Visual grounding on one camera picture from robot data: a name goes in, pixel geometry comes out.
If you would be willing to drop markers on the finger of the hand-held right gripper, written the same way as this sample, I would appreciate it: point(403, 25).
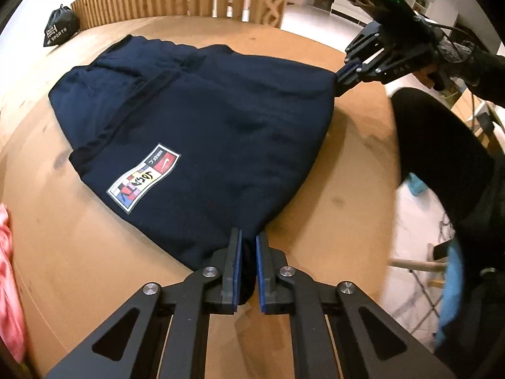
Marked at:
point(355, 77)
point(367, 47)

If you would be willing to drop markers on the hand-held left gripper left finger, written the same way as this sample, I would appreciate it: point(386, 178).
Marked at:
point(236, 272)

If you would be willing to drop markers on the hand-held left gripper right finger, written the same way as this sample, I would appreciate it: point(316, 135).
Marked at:
point(260, 276)

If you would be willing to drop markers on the navy blue t-shirt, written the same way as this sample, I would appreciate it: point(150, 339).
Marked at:
point(236, 126)

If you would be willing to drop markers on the person's right forearm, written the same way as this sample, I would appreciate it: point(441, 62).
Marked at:
point(481, 71)

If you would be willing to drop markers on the person's right hand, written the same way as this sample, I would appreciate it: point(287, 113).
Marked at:
point(424, 77)

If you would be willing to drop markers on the white shelf unit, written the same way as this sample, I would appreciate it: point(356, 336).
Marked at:
point(420, 3)

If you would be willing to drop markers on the person's black trousers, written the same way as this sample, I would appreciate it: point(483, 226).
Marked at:
point(442, 146)

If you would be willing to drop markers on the teal plastic stool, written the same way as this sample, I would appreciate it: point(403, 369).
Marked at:
point(416, 185)

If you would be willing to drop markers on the wooden rod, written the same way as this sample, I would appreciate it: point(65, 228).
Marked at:
point(414, 264)

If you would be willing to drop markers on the light blue cloth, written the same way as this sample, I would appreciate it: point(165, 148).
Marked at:
point(453, 284)

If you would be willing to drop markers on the pink garment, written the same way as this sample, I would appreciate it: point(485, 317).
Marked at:
point(10, 284)

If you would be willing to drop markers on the wooden slatted fence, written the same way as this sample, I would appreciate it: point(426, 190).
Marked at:
point(130, 0)

